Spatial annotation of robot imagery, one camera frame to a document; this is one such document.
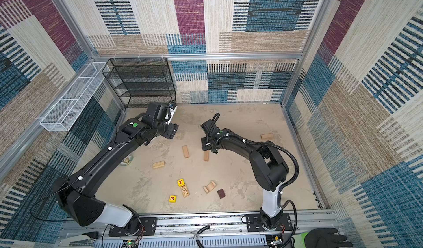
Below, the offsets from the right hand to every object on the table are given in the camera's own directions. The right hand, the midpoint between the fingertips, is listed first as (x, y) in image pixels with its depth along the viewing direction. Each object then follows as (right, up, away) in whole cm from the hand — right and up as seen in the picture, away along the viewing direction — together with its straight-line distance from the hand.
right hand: (208, 146), depth 92 cm
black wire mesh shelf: (-46, +40, +17) cm, 63 cm away
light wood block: (-28, -11, +2) cm, 30 cm away
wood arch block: (+1, -19, -10) cm, 22 cm away
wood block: (-1, -6, +2) cm, 6 cm away
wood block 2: (+36, +4, +10) cm, 38 cm away
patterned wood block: (-11, -21, -10) cm, 25 cm away
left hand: (-17, +14, -15) cm, 27 cm away
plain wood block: (-13, -4, +4) cm, 14 cm away
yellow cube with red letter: (-14, -17, -8) cm, 23 cm away
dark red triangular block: (+7, -22, -11) cm, 25 cm away
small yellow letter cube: (-16, -23, -13) cm, 31 cm away
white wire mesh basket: (-61, +16, -21) cm, 66 cm away
